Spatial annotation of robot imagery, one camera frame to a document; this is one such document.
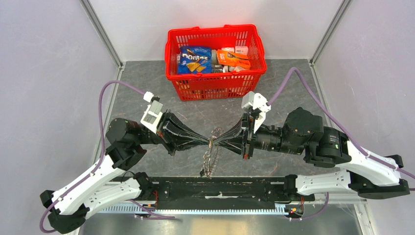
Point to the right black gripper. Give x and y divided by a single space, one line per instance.
229 140

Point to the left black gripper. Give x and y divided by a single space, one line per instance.
182 137

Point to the metal disc with keyrings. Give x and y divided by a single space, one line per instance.
210 157

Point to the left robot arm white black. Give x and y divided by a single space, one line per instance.
69 207

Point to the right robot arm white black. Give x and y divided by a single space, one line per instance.
369 175

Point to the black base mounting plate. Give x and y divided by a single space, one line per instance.
221 193

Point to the blue Doritos chip bag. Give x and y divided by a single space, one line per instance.
194 60

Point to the red plastic shopping basket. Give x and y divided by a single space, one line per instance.
224 81

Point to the orange snack packet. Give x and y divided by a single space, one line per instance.
233 59

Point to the glass jar in basket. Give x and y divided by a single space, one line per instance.
214 57

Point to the pink white box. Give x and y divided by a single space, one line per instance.
241 50

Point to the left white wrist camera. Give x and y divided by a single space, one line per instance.
153 114

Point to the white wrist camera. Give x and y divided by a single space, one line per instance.
258 103
153 114

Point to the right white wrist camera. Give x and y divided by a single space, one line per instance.
258 103

